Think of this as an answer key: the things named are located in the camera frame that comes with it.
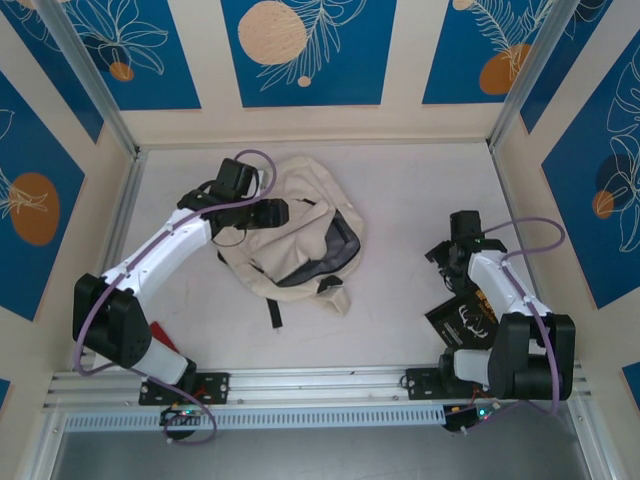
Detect cream canvas backpack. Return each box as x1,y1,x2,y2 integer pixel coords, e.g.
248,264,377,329
217,155,366,329

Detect black book antler print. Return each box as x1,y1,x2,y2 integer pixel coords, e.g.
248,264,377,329
424,287,501,351

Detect red pencil case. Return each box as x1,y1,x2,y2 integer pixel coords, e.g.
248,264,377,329
149,321,179,354

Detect small circuit board green LEDs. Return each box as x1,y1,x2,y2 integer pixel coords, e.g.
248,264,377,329
158,405,205,427
443,403,502,435

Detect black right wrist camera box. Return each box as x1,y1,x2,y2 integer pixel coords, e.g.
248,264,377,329
448,209,484,241

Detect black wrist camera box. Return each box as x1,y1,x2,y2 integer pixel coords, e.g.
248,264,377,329
448,209,484,241
215,157,262,200

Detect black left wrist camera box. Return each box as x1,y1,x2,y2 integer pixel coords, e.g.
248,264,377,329
215,157,262,200

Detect aluminium side rail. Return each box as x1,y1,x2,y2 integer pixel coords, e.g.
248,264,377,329
73,149,147,372
487,142,564,362

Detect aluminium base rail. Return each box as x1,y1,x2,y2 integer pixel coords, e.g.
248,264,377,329
42,360,596,411

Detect aluminium frame post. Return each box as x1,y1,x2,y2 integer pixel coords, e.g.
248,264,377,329
487,0,604,151
37,0,142,157

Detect grey slotted cable duct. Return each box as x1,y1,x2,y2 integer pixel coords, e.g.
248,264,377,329
62,403,447,432

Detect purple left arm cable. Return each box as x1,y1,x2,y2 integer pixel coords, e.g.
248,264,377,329
73,148,279,445

